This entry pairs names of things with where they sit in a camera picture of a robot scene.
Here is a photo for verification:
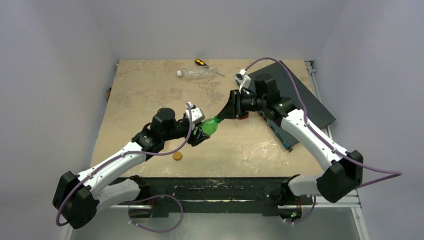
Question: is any tea bottle with yellow-red label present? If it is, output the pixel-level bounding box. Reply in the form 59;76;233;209
238;113;249;120

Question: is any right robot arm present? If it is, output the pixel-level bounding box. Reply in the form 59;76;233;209
217;73;364;204

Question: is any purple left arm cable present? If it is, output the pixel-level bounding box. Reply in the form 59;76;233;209
55;102;194;227

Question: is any clear plastic bottle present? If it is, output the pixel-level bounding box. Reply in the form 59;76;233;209
176;65;217;79

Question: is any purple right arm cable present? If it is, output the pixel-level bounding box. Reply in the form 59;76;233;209
245;57;403;189

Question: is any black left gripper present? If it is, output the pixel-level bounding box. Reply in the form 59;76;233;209
162;118;210;145

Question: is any aluminium frame rail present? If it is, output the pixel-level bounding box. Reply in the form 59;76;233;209
305;61;361;208

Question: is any yellow-black screwdriver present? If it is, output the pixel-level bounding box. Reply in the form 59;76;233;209
194;58;225;77

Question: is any dark blue network switch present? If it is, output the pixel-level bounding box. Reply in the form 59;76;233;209
247;63;336;152

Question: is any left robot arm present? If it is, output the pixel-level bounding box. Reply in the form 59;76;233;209
52;102;211;229

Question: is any green plastic bottle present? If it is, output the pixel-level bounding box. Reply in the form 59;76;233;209
197;116;222;137

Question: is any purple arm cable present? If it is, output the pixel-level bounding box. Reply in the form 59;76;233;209
55;102;194;227
245;57;403;189

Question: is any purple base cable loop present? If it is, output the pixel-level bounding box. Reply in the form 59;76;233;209
127;194;185;234

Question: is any orange bottle cap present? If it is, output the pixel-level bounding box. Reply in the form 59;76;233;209
172;151;183;161

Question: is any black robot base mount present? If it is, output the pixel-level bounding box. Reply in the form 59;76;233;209
127;176;313;219

